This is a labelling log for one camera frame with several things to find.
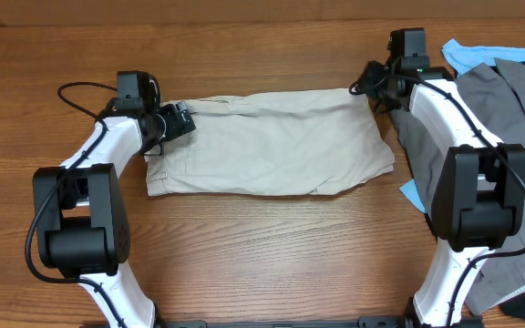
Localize beige cotton shorts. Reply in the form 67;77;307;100
146;88;395;196

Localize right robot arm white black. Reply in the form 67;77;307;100
349;58;525;327

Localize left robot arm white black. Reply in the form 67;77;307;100
25;101;195;327

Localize light blue garment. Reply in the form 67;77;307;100
392;39;525;213

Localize grey shirt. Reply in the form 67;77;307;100
385;60;525;326

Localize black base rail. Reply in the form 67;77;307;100
152;313;487;328

